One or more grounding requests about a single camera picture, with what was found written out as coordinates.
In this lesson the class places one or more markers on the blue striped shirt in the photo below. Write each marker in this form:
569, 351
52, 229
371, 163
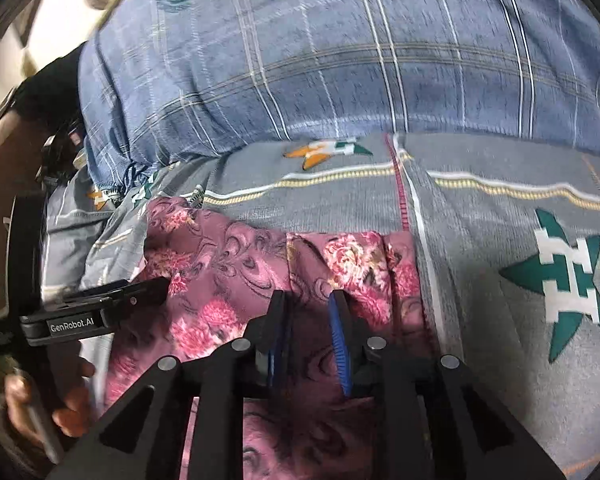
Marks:
355, 60

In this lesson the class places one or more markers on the person's left hand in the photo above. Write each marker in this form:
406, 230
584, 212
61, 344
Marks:
72, 405

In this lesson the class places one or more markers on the pink floral cloth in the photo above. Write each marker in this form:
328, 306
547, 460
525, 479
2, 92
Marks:
220, 270

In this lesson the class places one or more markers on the grey star-printed bed sheet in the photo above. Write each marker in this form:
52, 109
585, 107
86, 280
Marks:
480, 240

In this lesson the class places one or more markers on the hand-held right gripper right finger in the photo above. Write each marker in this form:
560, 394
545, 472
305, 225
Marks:
339, 345

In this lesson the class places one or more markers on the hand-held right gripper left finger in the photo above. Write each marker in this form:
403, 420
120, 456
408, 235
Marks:
275, 352

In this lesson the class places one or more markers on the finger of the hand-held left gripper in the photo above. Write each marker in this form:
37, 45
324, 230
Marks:
130, 296

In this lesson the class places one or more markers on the black shirt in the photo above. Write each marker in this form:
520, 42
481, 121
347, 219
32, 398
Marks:
50, 90

